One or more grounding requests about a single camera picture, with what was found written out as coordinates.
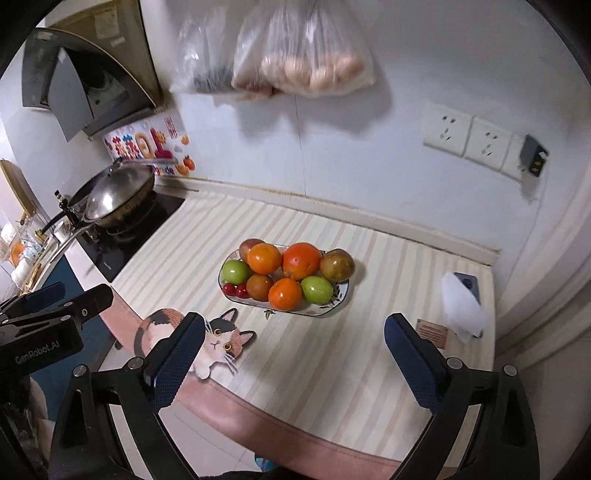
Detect cherry tomato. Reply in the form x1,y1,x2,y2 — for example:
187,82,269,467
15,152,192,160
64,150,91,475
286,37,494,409
222,283,236,297
236,285,249,299

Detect green apple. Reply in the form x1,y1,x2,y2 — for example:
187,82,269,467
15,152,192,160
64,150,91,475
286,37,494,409
221,259,252,285
301,275,334,305

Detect dark orange tangerine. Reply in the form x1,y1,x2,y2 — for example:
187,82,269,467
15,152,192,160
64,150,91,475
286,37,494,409
245,274,273,302

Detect brownish red-green apple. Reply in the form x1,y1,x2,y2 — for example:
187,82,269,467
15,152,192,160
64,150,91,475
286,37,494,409
320,249,356,283

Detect red apple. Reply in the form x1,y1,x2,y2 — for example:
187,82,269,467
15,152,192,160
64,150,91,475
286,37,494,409
238,238,263,263

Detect large orange persimmon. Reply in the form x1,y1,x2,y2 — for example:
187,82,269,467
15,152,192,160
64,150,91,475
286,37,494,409
281,242,322,281

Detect blue cabinet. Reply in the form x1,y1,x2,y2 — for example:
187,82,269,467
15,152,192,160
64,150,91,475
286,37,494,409
27,257,116,421

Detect small brown card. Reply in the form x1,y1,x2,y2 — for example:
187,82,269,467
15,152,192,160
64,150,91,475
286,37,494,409
416,319,449,350

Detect black induction cooktop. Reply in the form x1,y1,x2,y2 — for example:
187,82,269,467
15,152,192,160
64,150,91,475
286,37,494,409
78,191,184,282

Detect cat shaped placemat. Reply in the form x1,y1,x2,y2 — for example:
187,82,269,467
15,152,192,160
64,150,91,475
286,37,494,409
133,308,256,380

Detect white tissue paper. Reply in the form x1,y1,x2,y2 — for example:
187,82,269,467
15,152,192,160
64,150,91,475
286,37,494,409
441,271,489,344

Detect striped table cloth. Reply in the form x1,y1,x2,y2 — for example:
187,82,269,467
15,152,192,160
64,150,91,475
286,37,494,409
103,193,495,479

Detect dark blue phone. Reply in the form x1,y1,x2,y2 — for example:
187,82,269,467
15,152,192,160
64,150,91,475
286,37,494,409
454,272,481,303

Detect steel wok with lid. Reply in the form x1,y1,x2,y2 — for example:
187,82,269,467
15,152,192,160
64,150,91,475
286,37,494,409
40,158,177,263

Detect floral oval ceramic plate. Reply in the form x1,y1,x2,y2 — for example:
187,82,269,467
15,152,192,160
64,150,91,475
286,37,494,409
217,250,352,317

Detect blue slipper left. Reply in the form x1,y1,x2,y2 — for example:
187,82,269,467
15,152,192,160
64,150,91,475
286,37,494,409
254,454,277,472

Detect black range hood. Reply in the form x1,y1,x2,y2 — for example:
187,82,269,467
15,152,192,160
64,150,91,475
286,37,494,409
21,28,158,141

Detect black plug adapter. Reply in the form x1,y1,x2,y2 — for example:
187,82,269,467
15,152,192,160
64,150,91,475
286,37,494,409
519,135,549,178

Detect plastic bag dark contents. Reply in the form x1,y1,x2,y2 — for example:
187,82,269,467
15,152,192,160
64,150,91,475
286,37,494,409
169,1,249,95

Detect plastic bag of eggs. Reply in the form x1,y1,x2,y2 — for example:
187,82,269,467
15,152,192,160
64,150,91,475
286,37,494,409
231,1,376,98

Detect colourful wall sticker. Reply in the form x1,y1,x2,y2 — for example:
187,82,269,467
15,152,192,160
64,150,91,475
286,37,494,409
103,109,197,177

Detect white wall socket right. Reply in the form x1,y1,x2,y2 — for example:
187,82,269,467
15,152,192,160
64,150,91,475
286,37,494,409
501,134,525,182

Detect white wall socket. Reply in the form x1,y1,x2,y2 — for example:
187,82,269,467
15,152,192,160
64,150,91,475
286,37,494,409
464,117,512,172
422,102,473,157
501,134,525,182

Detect white wall socket middle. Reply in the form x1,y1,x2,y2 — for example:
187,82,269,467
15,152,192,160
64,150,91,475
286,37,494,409
464,117,512,172

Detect white wall socket left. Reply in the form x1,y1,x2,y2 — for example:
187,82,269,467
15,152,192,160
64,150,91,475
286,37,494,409
422,102,473,157

